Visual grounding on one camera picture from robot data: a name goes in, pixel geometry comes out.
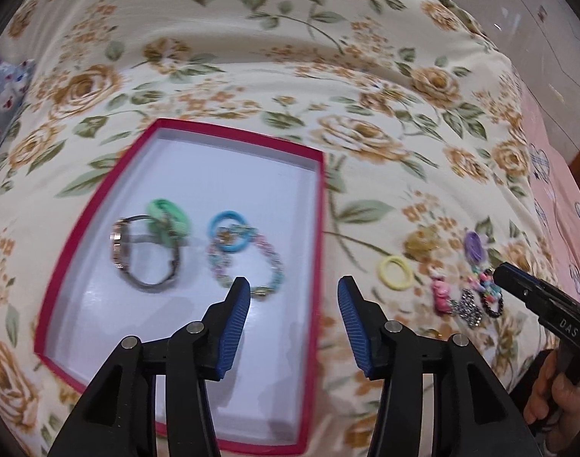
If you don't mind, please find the black beaded bracelet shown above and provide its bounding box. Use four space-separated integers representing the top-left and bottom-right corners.
479 290 505 319

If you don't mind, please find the pink heart print sheet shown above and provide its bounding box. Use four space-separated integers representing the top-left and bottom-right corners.
518 90 580 305

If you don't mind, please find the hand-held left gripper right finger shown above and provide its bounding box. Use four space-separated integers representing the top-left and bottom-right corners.
336 275 540 457

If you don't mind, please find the yellow hair tie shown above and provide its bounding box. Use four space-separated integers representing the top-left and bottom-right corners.
379 255 415 290

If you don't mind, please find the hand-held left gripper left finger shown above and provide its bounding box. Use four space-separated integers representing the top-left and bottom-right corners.
47 276 251 457

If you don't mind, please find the silver chain necklace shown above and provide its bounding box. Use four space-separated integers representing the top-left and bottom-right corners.
449 288 483 328

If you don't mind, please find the blue bear print pillow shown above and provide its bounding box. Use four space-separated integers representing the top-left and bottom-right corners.
0 57 36 172

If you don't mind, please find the purple hair tie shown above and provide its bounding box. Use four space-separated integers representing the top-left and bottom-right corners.
464 231 486 264

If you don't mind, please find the pastel beaded bracelet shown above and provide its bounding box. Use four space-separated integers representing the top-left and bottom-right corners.
208 228 286 300

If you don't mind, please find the floral blanket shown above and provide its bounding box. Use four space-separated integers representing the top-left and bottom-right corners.
0 0 580 457

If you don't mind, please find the translucent yellow hair clip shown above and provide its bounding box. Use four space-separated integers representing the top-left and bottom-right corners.
404 228 443 254

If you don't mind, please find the person's right hand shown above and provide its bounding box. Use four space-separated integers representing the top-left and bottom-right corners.
523 350 580 441

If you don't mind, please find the metal band wristwatch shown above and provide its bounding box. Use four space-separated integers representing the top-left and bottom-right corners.
110 214 183 292

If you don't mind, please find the blue hair tie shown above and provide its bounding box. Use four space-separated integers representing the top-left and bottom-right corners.
208 209 253 254

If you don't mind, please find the pink charm hair clip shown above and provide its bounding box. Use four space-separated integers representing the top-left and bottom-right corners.
430 271 455 316

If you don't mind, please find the colourful beaded hair tie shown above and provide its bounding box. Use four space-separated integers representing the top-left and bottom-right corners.
467 269 497 298

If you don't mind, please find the green hair tie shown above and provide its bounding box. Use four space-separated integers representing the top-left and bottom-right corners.
146 198 192 244

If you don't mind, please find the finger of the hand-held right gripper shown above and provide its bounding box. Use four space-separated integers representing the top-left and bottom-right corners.
493 262 557 317

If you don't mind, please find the red shallow cardboard box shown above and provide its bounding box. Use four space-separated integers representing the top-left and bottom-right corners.
34 118 325 455

